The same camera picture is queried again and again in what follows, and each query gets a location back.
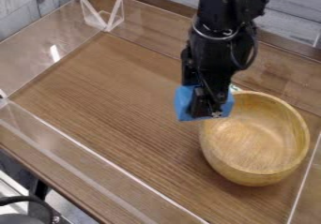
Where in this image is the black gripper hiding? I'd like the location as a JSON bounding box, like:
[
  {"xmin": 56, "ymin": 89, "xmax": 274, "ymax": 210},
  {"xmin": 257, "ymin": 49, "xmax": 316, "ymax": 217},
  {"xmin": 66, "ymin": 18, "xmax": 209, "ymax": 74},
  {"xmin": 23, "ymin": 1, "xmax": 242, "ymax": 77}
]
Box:
[{"xmin": 181, "ymin": 22, "xmax": 258, "ymax": 119}]

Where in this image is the blue foam block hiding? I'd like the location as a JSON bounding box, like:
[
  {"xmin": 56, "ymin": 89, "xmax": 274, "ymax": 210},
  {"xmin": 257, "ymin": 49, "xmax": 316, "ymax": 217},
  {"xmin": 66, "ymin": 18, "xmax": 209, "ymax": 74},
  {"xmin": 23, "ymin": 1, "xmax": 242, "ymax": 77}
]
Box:
[{"xmin": 174, "ymin": 85, "xmax": 234, "ymax": 122}]

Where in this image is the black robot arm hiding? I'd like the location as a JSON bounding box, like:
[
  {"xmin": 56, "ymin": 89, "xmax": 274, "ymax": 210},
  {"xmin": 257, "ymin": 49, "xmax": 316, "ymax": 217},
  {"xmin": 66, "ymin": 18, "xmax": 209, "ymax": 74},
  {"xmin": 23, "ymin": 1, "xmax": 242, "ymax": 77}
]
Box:
[{"xmin": 174, "ymin": 0, "xmax": 269, "ymax": 121}]

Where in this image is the brown wooden bowl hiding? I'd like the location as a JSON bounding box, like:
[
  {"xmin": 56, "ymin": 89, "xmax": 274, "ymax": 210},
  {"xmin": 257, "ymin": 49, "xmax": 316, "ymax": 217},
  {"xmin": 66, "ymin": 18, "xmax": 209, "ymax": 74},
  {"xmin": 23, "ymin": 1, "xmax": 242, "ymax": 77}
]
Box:
[{"xmin": 199, "ymin": 91, "xmax": 310, "ymax": 187}]

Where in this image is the white green glue stick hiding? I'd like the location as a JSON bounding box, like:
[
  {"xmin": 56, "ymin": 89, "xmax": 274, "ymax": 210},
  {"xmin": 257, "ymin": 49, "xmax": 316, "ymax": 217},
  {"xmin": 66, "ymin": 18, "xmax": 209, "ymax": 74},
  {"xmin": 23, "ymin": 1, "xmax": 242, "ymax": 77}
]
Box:
[{"xmin": 230, "ymin": 84, "xmax": 242, "ymax": 92}]

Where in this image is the clear acrylic front barrier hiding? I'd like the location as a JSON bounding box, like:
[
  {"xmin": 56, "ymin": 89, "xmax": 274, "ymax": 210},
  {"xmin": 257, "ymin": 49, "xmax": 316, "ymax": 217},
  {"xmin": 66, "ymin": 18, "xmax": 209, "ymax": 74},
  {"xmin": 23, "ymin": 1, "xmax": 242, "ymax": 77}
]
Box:
[{"xmin": 0, "ymin": 97, "xmax": 209, "ymax": 224}]

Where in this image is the clear acrylic corner bracket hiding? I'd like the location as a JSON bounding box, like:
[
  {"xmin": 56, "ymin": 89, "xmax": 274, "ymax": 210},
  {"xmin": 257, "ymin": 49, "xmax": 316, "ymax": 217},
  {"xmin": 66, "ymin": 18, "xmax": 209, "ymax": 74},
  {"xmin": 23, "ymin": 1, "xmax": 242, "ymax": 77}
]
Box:
[{"xmin": 79, "ymin": 0, "xmax": 124, "ymax": 33}]

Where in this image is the black cable lower left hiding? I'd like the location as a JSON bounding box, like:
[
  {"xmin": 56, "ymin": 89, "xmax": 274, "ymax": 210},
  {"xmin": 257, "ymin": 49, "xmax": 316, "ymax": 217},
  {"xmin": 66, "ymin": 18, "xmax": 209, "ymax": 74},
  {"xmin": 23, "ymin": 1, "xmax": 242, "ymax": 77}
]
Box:
[{"xmin": 0, "ymin": 195, "xmax": 55, "ymax": 224}]

